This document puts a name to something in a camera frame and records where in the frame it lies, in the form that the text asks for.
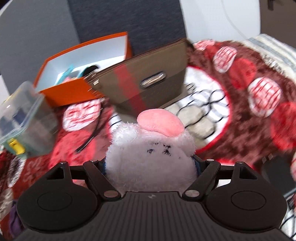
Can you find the clear plastic storage box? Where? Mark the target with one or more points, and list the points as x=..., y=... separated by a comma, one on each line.
x=29, y=125

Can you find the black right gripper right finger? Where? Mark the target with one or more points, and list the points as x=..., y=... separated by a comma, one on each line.
x=199, y=163

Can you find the teal packet in box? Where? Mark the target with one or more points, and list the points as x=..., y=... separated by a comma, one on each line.
x=71, y=73

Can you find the brown red-striped handbag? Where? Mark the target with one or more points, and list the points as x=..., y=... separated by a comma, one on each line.
x=148, y=80

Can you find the striped white grey cloth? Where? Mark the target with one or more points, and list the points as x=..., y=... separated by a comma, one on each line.
x=277, y=55

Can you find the purple fleece cloth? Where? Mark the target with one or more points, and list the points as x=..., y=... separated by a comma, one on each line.
x=15, y=225

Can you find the dark grey felt panel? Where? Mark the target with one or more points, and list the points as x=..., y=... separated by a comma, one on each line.
x=149, y=24

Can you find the black fuzzy pompom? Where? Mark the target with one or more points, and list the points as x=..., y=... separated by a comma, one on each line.
x=89, y=70

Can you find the orange cardboard box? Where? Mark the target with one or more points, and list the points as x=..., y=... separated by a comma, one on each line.
x=103, y=51

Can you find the red white patterned blanket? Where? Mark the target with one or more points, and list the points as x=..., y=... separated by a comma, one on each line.
x=262, y=121

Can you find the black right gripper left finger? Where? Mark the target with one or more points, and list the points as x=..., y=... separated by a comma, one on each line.
x=102, y=167

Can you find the white pink plush toy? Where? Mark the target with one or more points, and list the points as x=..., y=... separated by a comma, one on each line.
x=154, y=154

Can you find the light grey felt panel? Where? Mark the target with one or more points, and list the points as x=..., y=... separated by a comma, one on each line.
x=31, y=32

